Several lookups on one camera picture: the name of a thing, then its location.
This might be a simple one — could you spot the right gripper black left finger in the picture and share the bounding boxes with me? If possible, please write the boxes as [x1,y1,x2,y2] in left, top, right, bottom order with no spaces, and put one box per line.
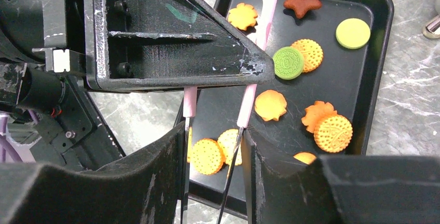
[1,122,185,223]

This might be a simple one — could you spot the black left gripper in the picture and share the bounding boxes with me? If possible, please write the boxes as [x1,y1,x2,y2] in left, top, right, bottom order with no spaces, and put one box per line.
[1,0,126,171]

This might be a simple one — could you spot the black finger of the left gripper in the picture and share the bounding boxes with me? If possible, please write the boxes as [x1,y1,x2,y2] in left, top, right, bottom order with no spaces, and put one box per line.
[84,0,274,92]

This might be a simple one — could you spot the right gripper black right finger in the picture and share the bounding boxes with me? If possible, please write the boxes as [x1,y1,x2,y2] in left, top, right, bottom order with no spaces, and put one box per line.
[241,129,439,223]

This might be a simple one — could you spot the pink-tipped metal tongs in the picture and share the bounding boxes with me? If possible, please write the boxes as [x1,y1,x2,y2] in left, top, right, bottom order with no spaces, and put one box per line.
[180,0,283,224]

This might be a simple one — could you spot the orange shell cookie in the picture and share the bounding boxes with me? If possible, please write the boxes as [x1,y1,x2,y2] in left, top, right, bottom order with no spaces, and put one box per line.
[254,90,287,121]

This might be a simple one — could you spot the green sandwich cookie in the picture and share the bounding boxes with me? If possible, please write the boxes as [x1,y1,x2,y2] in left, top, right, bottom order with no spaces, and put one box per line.
[272,46,305,80]

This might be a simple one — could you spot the plain orange round cookie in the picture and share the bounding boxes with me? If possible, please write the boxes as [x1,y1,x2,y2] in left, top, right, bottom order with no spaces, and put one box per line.
[293,152,317,164]

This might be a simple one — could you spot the round orange cookie right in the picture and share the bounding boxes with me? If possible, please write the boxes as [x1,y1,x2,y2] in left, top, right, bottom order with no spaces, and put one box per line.
[313,115,353,153]

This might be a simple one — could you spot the square waffle cookie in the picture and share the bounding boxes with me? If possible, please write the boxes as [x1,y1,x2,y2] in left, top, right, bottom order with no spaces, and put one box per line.
[187,127,192,163]

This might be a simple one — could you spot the round orange cookie front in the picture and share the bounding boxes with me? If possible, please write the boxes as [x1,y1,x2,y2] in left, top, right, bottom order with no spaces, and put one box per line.
[190,138,226,175]

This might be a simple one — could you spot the orange flower cookie right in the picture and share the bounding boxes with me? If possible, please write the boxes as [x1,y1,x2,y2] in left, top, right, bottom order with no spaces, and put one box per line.
[301,101,337,133]

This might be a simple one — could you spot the orange flower cookie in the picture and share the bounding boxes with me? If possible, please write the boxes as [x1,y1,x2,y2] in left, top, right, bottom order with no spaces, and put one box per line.
[301,101,337,133]
[227,3,258,31]

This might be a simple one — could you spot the round orange cookie by green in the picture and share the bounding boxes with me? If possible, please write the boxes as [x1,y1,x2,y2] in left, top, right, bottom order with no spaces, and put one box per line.
[291,39,323,73]

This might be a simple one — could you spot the black baking tray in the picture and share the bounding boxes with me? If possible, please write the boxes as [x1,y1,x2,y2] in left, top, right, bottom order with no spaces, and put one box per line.
[189,0,394,219]

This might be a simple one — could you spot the plain green round cookie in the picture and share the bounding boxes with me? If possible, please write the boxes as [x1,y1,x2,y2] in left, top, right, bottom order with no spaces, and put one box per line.
[335,18,371,49]

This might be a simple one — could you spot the brown star cookie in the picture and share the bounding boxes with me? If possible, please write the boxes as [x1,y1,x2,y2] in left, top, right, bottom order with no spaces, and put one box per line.
[283,0,322,19]

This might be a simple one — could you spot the round cream toy oven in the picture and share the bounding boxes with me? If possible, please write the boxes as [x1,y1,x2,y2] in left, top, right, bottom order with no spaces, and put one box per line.
[422,0,439,39]

